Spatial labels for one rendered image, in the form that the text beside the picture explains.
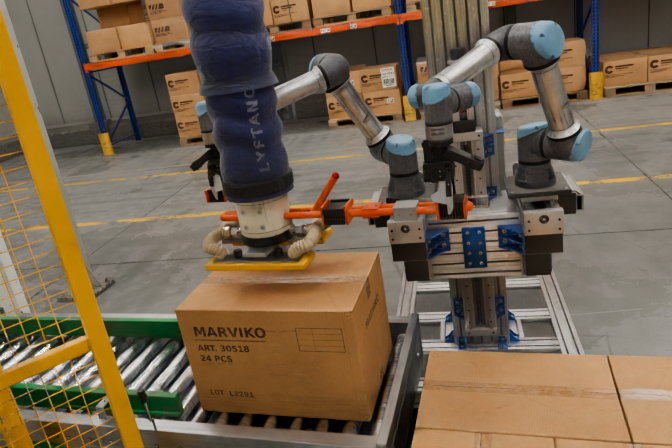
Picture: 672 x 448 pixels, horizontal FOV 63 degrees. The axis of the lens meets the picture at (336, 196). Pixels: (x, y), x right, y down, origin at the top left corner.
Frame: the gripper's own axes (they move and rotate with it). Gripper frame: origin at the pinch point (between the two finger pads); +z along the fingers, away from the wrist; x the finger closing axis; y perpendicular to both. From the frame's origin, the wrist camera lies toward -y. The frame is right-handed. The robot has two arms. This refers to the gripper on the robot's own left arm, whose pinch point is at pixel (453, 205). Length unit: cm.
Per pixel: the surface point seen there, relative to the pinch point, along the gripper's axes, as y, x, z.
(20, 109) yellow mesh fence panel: 97, 46, -47
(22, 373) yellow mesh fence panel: 109, 61, 21
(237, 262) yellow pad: 66, 14, 11
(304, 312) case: 44, 19, 25
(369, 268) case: 30.5, -7.8, 24.3
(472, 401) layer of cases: -1, 5, 65
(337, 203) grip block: 35.9, -1.7, -1.4
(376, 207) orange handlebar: 22.3, 2.6, -1.2
